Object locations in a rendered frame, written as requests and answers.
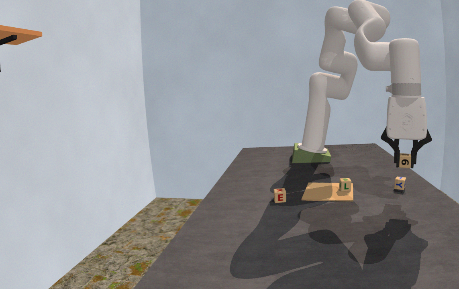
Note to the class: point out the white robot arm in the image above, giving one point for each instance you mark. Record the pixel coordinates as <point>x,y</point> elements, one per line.
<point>368,21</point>

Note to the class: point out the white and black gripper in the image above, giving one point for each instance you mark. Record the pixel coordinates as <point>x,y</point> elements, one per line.
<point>406,120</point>

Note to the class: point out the tan wooden letter block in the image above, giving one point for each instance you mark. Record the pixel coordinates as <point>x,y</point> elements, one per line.
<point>280,195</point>
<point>405,160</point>
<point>400,183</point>
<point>345,184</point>

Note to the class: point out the tan flat mat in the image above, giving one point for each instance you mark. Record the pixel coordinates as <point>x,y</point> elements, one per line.
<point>326,192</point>

